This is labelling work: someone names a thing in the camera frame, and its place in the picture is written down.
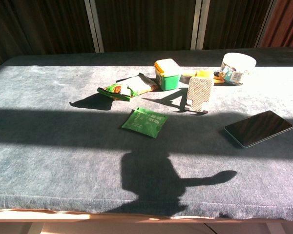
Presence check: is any green flat sachet packet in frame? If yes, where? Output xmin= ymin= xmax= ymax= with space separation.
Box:
xmin=121 ymin=106 xmax=169 ymax=139

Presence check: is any green white snack bag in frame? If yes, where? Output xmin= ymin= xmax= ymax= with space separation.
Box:
xmin=97 ymin=72 xmax=160 ymax=102

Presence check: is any green box cream lid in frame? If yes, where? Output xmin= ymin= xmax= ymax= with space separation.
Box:
xmin=153 ymin=58 xmax=182 ymax=92

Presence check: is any yellow snack packet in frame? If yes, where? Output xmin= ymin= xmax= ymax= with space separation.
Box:
xmin=180 ymin=70 xmax=225 ymax=85

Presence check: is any blue grey table cloth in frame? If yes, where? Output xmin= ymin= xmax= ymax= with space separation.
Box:
xmin=0 ymin=47 xmax=293 ymax=221

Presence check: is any dark brown curtain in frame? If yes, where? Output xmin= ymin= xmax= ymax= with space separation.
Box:
xmin=0 ymin=0 xmax=274 ymax=65

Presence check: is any red curtain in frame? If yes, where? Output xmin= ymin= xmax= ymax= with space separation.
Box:
xmin=260 ymin=0 xmax=293 ymax=48

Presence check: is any white window frame post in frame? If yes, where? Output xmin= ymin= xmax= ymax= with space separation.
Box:
xmin=255 ymin=0 xmax=278 ymax=48
xmin=84 ymin=0 xmax=105 ymax=53
xmin=190 ymin=0 xmax=210 ymax=51

